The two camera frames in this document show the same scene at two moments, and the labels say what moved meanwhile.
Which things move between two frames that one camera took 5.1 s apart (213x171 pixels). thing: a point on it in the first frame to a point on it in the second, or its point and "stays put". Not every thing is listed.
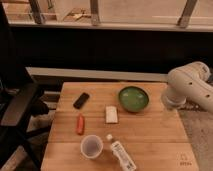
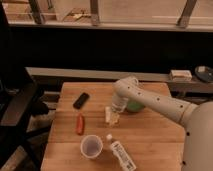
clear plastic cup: x=91 y=146 stays put
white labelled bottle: x=121 y=155 stays put
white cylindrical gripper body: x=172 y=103 to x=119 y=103
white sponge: x=111 y=114 stays put
